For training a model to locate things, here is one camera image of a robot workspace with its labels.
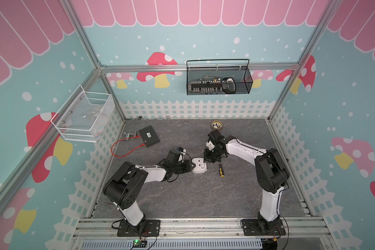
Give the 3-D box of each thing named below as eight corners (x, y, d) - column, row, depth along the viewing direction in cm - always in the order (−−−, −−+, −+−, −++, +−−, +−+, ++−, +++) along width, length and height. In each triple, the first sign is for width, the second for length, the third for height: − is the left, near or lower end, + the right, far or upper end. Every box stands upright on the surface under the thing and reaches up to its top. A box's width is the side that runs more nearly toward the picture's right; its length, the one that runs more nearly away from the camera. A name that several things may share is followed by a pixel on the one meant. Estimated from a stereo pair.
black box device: (147, 148, 106) (146, 145, 104) (139, 132, 115) (138, 130, 113) (160, 141, 110) (160, 139, 108) (151, 127, 119) (151, 124, 116)
